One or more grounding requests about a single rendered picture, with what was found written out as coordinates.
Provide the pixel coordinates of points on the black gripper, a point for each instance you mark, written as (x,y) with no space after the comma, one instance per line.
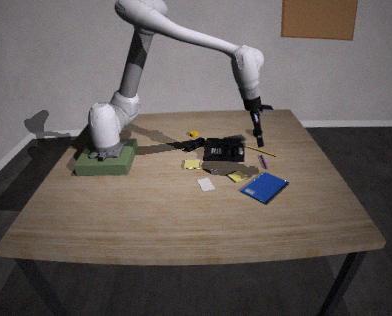
(253,106)

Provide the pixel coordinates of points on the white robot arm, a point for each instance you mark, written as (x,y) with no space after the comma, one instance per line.
(107,120)

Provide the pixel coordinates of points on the black telephone handset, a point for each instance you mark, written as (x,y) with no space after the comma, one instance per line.
(229,141)

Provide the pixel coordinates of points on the black desk phone body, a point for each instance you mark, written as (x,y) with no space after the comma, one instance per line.
(227,153)

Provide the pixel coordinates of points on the blue notebook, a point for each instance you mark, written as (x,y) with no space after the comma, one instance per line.
(265,188)

